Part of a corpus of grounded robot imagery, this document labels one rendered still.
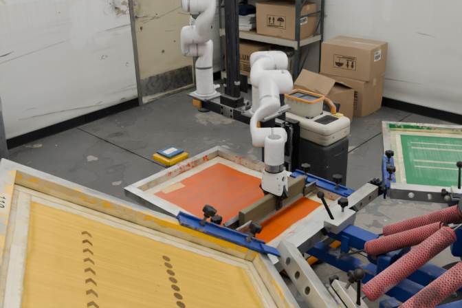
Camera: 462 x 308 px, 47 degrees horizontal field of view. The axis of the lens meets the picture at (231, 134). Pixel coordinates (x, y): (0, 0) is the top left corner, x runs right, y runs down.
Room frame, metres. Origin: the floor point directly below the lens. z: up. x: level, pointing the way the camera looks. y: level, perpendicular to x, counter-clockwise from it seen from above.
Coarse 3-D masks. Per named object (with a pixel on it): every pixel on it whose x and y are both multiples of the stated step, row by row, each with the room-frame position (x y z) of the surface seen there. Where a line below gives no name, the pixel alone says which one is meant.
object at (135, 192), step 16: (192, 160) 2.28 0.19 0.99; (208, 160) 2.34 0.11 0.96; (240, 160) 2.29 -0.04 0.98; (256, 160) 2.26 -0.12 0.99; (160, 176) 2.12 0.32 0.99; (288, 176) 2.09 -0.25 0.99; (128, 192) 2.00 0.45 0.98; (144, 192) 1.98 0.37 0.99; (160, 208) 1.85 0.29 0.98; (176, 208) 1.84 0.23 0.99; (304, 224) 1.69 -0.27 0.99
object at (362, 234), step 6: (348, 228) 1.58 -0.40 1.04; (354, 228) 1.58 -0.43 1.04; (360, 228) 1.58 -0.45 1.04; (330, 234) 1.60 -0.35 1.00; (336, 234) 1.58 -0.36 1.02; (342, 234) 1.57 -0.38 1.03; (348, 234) 1.55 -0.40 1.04; (354, 234) 1.54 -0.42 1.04; (360, 234) 1.54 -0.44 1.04; (366, 234) 1.54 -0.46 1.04; (372, 234) 1.54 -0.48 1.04; (336, 240) 1.58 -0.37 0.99; (354, 240) 1.53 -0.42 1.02; (360, 240) 1.52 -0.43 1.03; (366, 240) 1.51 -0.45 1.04; (354, 246) 1.53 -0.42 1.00; (360, 246) 1.52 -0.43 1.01
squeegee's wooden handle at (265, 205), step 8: (288, 184) 1.88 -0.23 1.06; (296, 184) 1.90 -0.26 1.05; (304, 184) 1.94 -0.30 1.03; (288, 192) 1.86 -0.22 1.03; (296, 192) 1.90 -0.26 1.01; (264, 200) 1.76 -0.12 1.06; (272, 200) 1.79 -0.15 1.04; (288, 200) 1.86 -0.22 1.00; (248, 208) 1.71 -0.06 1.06; (256, 208) 1.72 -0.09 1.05; (264, 208) 1.75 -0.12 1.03; (272, 208) 1.79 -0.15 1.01; (240, 216) 1.69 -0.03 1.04; (248, 216) 1.69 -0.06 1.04; (256, 216) 1.72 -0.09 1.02; (264, 216) 1.75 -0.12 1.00; (240, 224) 1.69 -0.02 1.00
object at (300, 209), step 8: (208, 168) 2.25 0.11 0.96; (216, 168) 2.25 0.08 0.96; (224, 168) 2.25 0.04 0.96; (232, 168) 2.25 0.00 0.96; (192, 176) 2.18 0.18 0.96; (200, 176) 2.18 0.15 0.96; (208, 176) 2.18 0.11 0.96; (240, 176) 2.17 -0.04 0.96; (248, 176) 2.16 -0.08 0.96; (256, 184) 2.08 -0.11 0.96; (256, 200) 1.94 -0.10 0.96; (304, 200) 1.93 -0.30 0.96; (312, 200) 1.93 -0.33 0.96; (288, 208) 1.87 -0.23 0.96; (296, 208) 1.87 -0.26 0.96; (304, 208) 1.87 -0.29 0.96; (312, 208) 1.86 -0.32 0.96; (280, 216) 1.81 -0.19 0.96; (288, 216) 1.81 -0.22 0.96; (296, 216) 1.81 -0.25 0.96; (304, 216) 1.81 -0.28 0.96
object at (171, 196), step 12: (192, 180) 2.14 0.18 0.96; (156, 192) 2.04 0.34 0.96; (168, 192) 2.03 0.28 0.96; (180, 192) 2.03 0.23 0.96; (180, 204) 1.93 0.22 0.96; (192, 204) 1.93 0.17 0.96; (228, 216) 1.83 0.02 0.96; (264, 228) 1.73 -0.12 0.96; (276, 228) 1.73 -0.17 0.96; (264, 240) 1.65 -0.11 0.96
